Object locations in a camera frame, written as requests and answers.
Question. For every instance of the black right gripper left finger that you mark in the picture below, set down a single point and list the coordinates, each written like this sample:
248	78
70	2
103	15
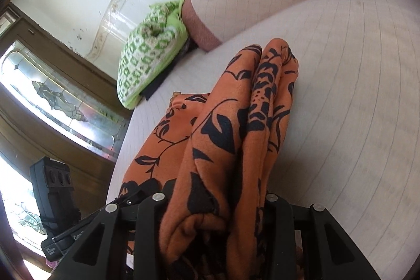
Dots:
120	243

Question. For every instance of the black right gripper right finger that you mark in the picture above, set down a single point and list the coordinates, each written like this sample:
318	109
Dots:
311	238

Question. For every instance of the orange black floral garment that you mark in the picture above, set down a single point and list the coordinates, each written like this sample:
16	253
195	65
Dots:
219	149

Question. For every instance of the brown wooden glass door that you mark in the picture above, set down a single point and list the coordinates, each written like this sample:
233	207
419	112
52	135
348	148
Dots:
56	104

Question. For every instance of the pink quilted bedspread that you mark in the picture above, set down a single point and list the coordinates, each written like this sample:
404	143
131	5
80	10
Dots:
352	142

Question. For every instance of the green white patterned pillow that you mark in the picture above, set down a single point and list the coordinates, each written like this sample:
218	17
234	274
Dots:
149	49

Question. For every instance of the dark flat object under pillow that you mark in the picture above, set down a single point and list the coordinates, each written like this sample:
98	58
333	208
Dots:
154	85

